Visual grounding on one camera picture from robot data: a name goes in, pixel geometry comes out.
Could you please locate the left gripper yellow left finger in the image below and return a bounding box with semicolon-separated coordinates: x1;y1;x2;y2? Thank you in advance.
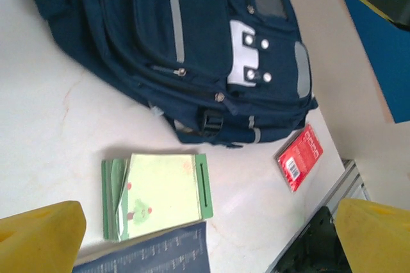
0;201;87;273

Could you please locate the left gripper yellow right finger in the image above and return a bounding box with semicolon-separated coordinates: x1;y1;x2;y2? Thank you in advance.
332;197;410;273

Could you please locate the red card pack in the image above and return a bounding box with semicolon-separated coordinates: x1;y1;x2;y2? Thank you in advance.
274;123;324;194

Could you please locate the navy blue printed booklet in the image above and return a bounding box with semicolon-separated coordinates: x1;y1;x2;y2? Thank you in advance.
73;221;211;273

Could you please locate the green notepad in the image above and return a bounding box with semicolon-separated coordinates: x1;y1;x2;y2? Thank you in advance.
101;153;214;244

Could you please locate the navy blue backpack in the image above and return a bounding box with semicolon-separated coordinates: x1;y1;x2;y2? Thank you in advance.
9;0;320;149

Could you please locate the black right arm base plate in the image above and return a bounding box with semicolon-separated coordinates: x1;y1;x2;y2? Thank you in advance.
272;205;353;273

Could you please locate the long aluminium base rail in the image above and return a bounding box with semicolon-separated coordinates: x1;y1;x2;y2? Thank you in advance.
264;158;371;273

